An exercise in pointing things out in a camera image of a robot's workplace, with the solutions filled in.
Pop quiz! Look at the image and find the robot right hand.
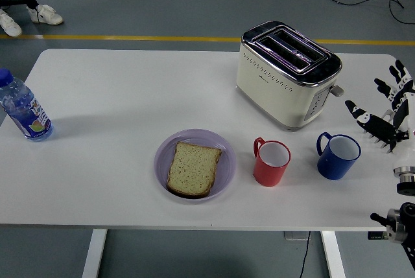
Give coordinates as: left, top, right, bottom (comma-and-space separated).
344, 60, 415, 170

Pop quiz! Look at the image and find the blue cup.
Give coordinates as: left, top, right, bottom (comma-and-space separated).
316, 132, 361, 181

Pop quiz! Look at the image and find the red cup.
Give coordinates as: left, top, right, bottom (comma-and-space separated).
252, 137, 292, 187

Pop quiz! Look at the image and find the bread slice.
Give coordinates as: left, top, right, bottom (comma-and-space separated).
166, 141, 223, 199

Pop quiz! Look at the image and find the white table leg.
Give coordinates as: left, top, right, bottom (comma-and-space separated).
320, 231, 347, 278
81, 228, 108, 278

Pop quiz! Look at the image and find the cream and chrome toaster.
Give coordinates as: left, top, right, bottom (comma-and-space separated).
235, 20, 345, 132

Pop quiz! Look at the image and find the grey box under table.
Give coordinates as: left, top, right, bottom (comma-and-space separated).
284, 231, 311, 242

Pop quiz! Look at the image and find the purple plate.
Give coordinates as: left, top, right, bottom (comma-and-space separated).
153, 128, 237, 205

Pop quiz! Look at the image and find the yellow floor tape line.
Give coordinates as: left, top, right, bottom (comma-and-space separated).
0, 34, 415, 47

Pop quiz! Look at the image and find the clear bottle with blue cap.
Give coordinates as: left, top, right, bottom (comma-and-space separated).
0, 67, 54, 142

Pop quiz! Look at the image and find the person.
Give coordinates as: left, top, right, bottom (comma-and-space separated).
0, 0, 64, 38

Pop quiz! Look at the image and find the black office chair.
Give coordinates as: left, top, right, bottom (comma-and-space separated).
0, 0, 29, 8

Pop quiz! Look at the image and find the black cable under table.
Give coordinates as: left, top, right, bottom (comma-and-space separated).
298, 231, 312, 278

